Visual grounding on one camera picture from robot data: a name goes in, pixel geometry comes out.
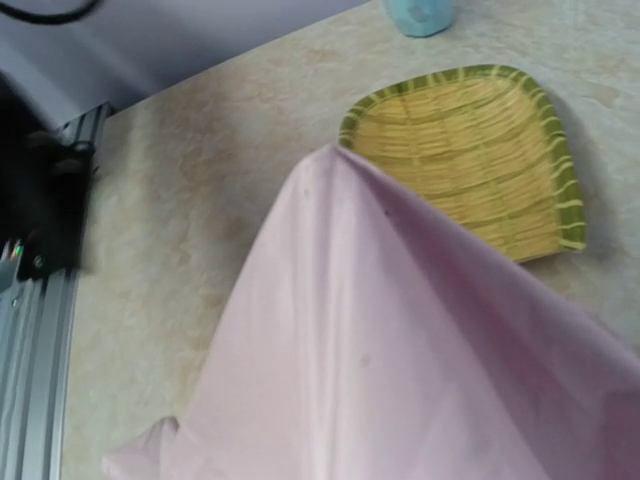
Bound aluminium front rail frame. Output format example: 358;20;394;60
1;102;112;479

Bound pink and black umbrella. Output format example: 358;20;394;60
103;146;639;479

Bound light blue enamel mug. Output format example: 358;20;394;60
383;0;455;38

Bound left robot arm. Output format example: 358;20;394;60
1;0;104;26

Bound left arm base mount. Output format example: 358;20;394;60
1;76;95;281

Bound woven bamboo tray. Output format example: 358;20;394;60
338;64;587;262

